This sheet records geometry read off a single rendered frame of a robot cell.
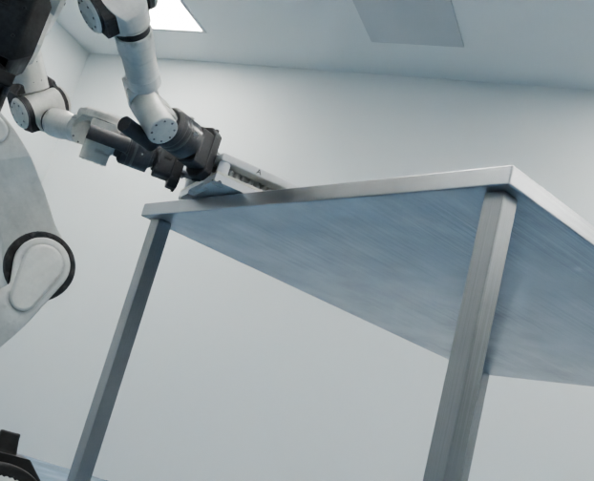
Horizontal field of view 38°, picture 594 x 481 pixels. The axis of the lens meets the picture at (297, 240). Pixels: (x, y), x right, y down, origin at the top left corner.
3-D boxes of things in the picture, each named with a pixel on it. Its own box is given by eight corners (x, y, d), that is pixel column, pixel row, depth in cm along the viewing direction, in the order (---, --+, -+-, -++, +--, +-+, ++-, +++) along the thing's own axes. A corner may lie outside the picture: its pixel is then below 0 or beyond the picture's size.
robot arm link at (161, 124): (181, 105, 186) (149, 78, 177) (201, 135, 180) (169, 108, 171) (144, 140, 188) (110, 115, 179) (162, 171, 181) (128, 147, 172)
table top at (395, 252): (478, 374, 311) (480, 365, 312) (820, 411, 229) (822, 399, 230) (139, 216, 219) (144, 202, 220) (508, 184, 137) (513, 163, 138)
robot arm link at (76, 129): (115, 156, 201) (83, 146, 210) (128, 120, 201) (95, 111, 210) (93, 148, 196) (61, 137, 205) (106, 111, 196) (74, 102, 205)
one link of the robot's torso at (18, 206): (25, 313, 171) (-85, 96, 166) (10, 317, 186) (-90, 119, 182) (94, 279, 178) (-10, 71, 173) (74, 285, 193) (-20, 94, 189)
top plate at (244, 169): (269, 217, 221) (271, 210, 222) (314, 201, 200) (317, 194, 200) (183, 179, 212) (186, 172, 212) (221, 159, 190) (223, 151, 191)
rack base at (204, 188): (264, 235, 220) (266, 226, 221) (308, 221, 198) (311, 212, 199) (177, 198, 210) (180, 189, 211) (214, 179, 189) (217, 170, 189)
